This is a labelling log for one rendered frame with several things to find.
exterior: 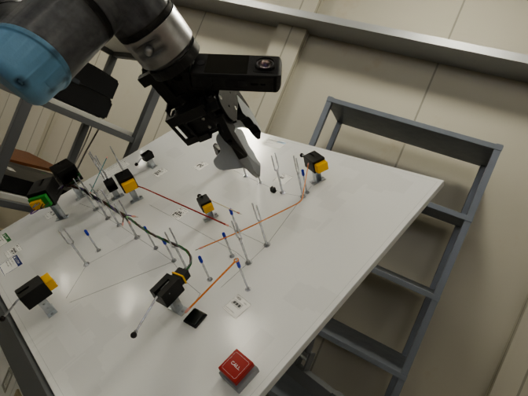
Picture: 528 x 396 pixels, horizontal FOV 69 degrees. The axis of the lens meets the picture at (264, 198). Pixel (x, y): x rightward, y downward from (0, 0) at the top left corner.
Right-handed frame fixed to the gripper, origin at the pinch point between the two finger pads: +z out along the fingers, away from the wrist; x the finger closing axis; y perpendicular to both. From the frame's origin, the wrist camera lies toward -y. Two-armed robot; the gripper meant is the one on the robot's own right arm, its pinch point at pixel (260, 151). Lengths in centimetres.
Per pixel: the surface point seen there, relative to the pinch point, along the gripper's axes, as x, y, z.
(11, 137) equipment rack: -59, 103, 4
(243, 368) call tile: 23.7, 18.2, 28.2
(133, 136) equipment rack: -84, 85, 40
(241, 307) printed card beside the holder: 8.6, 22.8, 34.6
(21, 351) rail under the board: 15, 75, 20
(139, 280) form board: -3, 52, 30
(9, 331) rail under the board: 9, 83, 20
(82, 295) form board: 0, 67, 26
